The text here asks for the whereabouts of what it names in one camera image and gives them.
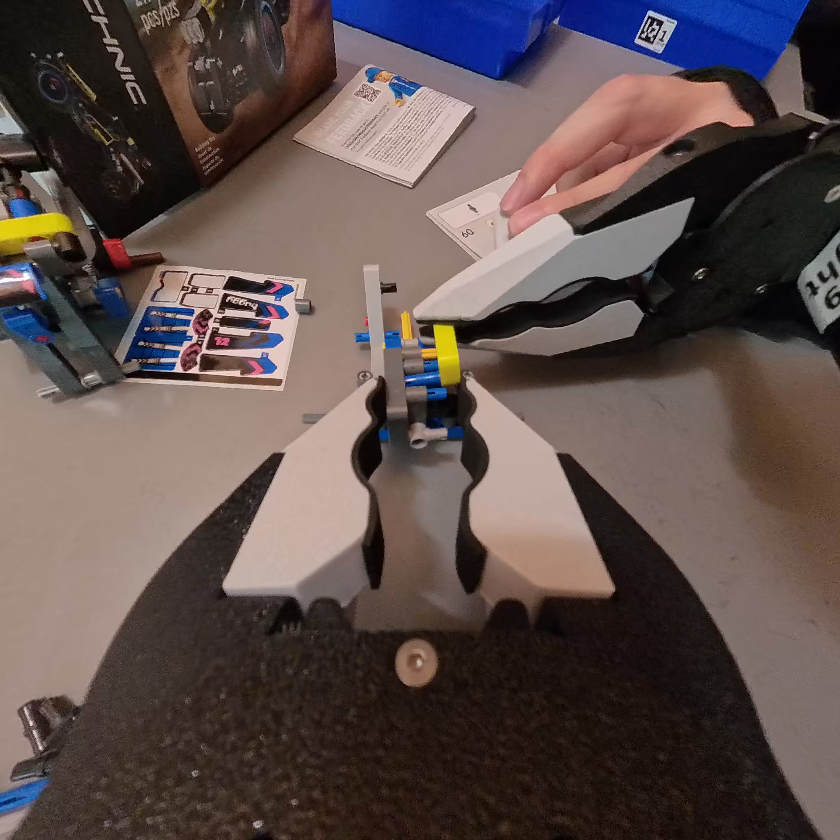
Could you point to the person's right forearm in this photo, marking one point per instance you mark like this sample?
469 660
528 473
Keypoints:
735 85

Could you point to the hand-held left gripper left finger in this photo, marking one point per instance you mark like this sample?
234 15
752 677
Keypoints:
308 512

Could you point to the open building instruction booklet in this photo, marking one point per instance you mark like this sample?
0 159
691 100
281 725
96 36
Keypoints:
472 223

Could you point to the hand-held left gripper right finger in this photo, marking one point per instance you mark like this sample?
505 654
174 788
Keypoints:
538 518

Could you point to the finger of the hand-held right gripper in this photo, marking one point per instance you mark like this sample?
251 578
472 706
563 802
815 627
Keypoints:
558 262
564 328

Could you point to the white feedback leaflet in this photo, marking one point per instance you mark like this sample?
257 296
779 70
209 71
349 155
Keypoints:
394 131

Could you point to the small blue grey lego assembly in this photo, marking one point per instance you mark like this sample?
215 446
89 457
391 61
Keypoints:
387 354

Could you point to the person's right hand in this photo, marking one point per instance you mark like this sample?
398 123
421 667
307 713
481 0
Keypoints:
623 124

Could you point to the large lego buggy chassis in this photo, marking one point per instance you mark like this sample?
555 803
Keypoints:
39 231

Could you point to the blue bin with tag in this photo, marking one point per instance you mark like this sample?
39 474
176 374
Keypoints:
722 39

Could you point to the yellow lego beam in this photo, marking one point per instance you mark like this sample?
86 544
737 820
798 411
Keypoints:
446 358

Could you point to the black lego set box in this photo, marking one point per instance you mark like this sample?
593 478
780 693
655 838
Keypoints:
131 98

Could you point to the plain blue bin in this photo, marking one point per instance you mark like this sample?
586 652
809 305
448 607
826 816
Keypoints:
446 33

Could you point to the lego sticker sheet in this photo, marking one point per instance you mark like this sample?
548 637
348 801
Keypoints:
216 328

